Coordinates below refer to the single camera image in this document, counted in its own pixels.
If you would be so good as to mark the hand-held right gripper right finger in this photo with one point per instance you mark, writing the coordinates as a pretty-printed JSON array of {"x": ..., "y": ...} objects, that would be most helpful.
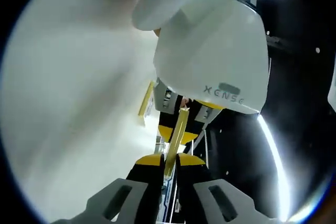
[{"x": 194, "y": 176}]

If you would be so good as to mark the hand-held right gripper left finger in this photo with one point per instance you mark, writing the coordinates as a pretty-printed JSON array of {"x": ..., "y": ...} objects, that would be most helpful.
[{"x": 143, "y": 182}]

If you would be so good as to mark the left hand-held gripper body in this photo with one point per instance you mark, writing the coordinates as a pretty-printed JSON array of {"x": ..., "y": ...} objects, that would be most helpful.
[{"x": 210, "y": 51}]

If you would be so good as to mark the long ceiling light strip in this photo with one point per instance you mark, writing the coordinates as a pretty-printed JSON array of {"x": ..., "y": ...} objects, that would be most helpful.
[{"x": 274, "y": 155}]

